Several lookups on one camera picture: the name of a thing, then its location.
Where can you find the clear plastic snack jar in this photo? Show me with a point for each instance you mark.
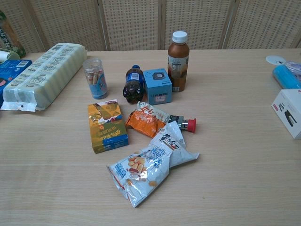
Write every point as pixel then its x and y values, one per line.
pixel 97 80

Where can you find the orange snack packet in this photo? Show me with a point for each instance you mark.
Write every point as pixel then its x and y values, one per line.
pixel 147 121

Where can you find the light blue cardboard box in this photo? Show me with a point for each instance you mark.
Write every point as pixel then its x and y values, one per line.
pixel 158 87

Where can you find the small dark cola bottle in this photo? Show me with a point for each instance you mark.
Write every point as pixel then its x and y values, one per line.
pixel 132 86

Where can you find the red emergency stop button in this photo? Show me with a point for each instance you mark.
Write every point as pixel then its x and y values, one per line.
pixel 185 123

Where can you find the yellow green blue carton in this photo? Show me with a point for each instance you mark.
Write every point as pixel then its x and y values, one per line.
pixel 107 128

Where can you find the brown tea bottle white cap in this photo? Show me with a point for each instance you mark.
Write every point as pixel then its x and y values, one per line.
pixel 177 64

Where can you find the white blue peanut snack bag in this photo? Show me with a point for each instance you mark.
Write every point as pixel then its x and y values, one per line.
pixel 145 169

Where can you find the woven folding screen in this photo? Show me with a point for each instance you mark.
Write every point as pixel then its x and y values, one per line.
pixel 150 23

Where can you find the pale yellow wrapped multipack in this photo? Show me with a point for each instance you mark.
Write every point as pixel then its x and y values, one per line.
pixel 44 76

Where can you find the white round disc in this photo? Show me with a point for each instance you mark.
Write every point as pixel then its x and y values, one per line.
pixel 275 60

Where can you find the white box with black print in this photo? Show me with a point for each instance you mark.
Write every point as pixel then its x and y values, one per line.
pixel 288 113

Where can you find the cyan plastic roll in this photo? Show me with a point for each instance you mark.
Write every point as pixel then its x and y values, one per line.
pixel 285 76

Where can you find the blue flat box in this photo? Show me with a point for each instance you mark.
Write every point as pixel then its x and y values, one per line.
pixel 10 73

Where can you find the pale lilac package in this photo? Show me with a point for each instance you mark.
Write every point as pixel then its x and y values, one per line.
pixel 294 67

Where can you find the white green rounded container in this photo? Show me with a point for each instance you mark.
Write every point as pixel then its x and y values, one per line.
pixel 5 55

